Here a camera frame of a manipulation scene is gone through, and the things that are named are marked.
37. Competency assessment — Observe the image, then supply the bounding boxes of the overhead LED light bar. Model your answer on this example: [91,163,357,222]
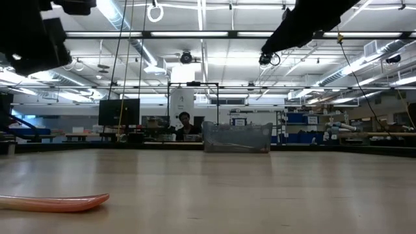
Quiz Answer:
[64,30,416,40]

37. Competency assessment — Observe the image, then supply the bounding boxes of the white air vent grille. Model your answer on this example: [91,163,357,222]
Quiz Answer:
[363,40,378,58]

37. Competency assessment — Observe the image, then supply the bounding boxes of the black aluminium table frame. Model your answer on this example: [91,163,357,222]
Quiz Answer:
[0,140,416,159]

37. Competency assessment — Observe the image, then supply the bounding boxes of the person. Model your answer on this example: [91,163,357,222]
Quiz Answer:
[175,111,203,142]

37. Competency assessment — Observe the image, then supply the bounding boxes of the grey translucent plastic bin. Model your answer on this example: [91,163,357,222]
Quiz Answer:
[201,120,274,154]

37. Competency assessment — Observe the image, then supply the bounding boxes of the orange-handled silver fork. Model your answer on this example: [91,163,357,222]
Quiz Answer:
[0,193,111,214]

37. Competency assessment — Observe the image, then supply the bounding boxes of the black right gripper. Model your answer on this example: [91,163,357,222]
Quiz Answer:
[261,0,360,55]

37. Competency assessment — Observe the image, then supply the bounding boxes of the white building column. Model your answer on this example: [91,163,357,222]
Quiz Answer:
[169,87,195,141]

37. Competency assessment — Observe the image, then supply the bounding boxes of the rack with blue bins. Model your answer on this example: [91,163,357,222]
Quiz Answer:
[276,110,328,146]

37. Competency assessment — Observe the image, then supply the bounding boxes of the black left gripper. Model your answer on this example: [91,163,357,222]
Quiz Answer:
[0,16,73,77]

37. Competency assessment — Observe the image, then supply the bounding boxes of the white hanging ring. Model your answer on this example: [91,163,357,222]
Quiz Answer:
[146,3,164,23]

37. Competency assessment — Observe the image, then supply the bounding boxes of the black monitor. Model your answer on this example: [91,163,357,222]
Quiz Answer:
[98,98,141,127]

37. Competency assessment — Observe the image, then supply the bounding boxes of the black ceiling camera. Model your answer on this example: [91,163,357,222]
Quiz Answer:
[259,51,281,66]
[179,50,194,65]

